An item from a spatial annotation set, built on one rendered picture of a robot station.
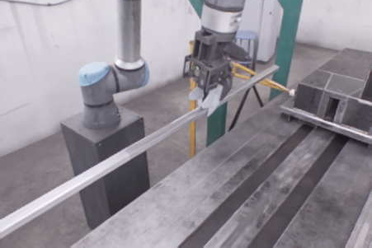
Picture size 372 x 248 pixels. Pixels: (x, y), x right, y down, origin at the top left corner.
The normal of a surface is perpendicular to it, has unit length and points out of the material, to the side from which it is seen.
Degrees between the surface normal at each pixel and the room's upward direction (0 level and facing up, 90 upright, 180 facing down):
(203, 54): 101
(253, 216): 0
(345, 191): 0
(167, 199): 0
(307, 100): 90
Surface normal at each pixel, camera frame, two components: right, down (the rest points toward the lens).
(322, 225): 0.00, -0.87
